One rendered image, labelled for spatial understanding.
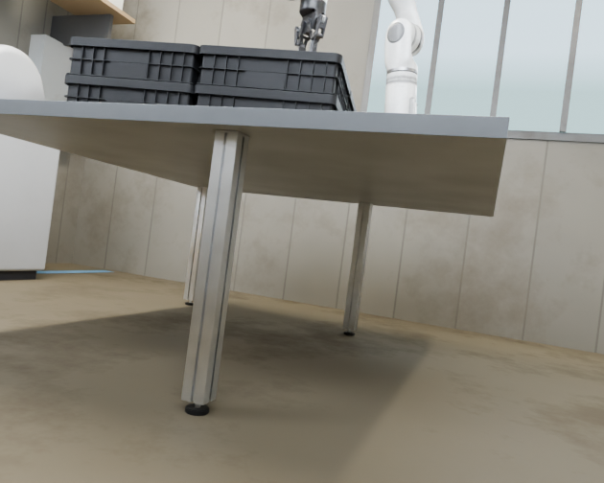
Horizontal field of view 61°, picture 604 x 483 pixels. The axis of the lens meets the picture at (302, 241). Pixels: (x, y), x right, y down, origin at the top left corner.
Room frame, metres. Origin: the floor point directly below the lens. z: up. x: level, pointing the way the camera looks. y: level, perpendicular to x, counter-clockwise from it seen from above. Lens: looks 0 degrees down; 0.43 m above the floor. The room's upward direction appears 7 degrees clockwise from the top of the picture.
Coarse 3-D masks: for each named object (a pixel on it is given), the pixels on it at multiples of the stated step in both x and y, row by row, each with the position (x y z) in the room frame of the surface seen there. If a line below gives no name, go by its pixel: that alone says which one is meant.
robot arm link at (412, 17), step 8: (392, 0) 1.57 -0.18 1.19; (400, 0) 1.56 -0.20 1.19; (408, 0) 1.55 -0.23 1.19; (392, 8) 1.59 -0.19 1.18; (400, 8) 1.57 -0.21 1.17; (408, 8) 1.56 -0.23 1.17; (416, 8) 1.56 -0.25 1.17; (400, 16) 1.58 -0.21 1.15; (408, 16) 1.56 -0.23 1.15; (416, 16) 1.55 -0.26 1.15; (416, 24) 1.55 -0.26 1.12; (416, 48) 1.54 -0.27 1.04
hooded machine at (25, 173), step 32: (0, 64) 2.73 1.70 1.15; (32, 64) 2.91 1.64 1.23; (0, 96) 2.75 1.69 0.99; (32, 96) 2.93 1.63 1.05; (0, 160) 2.75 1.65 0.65; (32, 160) 2.94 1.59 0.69; (0, 192) 2.78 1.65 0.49; (32, 192) 2.97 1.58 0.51; (0, 224) 2.80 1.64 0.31; (32, 224) 2.99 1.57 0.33; (0, 256) 2.82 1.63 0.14; (32, 256) 3.02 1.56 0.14
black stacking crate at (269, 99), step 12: (204, 96) 1.42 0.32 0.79; (216, 96) 1.41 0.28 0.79; (228, 96) 1.41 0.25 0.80; (240, 96) 1.39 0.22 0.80; (252, 96) 1.38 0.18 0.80; (264, 96) 1.38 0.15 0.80; (276, 96) 1.37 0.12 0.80; (288, 96) 1.37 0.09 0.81; (300, 96) 1.36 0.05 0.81; (312, 96) 1.36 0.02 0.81; (324, 96) 1.35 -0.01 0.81; (336, 96) 1.35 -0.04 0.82; (288, 108) 1.38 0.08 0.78; (300, 108) 1.37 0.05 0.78; (312, 108) 1.37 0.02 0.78; (324, 108) 1.36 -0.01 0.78; (336, 108) 1.40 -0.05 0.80
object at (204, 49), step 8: (200, 48) 1.42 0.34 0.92; (208, 48) 1.41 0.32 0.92; (216, 48) 1.40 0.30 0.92; (224, 48) 1.40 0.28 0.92; (232, 48) 1.40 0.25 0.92; (240, 48) 1.39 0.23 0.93; (248, 48) 1.39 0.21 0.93; (256, 48) 1.38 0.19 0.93; (264, 48) 1.38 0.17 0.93; (200, 56) 1.44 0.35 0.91; (248, 56) 1.39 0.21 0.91; (256, 56) 1.38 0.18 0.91; (264, 56) 1.38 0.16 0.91; (272, 56) 1.38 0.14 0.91; (280, 56) 1.37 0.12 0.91; (288, 56) 1.37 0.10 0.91; (296, 56) 1.36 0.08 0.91; (304, 56) 1.36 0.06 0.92; (312, 56) 1.36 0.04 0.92; (320, 56) 1.35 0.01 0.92; (328, 56) 1.35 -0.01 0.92; (336, 56) 1.35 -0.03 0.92; (344, 64) 1.42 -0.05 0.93; (344, 72) 1.44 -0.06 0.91
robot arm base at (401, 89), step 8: (392, 72) 1.52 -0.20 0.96; (400, 72) 1.50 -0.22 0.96; (408, 72) 1.50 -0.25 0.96; (392, 80) 1.52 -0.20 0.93; (400, 80) 1.50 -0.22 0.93; (408, 80) 1.50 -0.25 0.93; (416, 80) 1.53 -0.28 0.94; (392, 88) 1.51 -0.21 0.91; (400, 88) 1.50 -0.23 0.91; (408, 88) 1.50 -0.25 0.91; (416, 88) 1.53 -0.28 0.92; (392, 96) 1.51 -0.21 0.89; (400, 96) 1.50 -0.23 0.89; (408, 96) 1.51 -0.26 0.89; (384, 104) 1.55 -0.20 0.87; (392, 104) 1.51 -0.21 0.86; (400, 104) 1.50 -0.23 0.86; (408, 104) 1.51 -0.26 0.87; (416, 104) 1.55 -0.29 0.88; (392, 112) 1.51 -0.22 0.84; (400, 112) 1.50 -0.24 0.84; (408, 112) 1.51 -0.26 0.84
